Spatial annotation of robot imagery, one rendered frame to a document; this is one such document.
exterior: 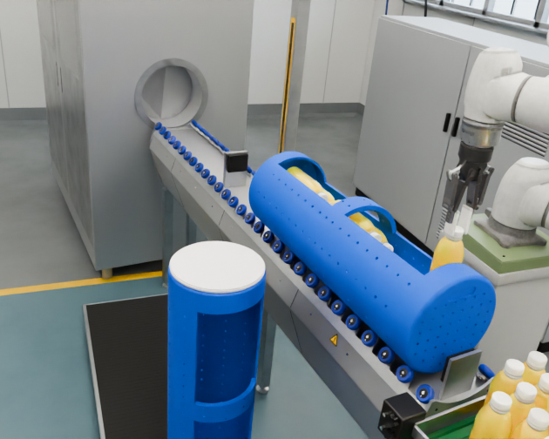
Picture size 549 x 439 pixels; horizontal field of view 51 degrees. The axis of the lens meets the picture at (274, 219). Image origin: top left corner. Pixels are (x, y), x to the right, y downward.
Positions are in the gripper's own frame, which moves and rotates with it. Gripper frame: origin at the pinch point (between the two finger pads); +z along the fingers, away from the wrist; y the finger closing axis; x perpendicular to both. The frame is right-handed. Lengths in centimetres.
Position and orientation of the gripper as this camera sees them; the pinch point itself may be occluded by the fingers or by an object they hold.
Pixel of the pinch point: (457, 221)
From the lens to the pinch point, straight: 147.6
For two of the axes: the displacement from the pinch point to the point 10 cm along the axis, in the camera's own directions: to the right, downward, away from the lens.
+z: -0.8, 8.9, 4.4
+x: 4.6, 4.3, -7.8
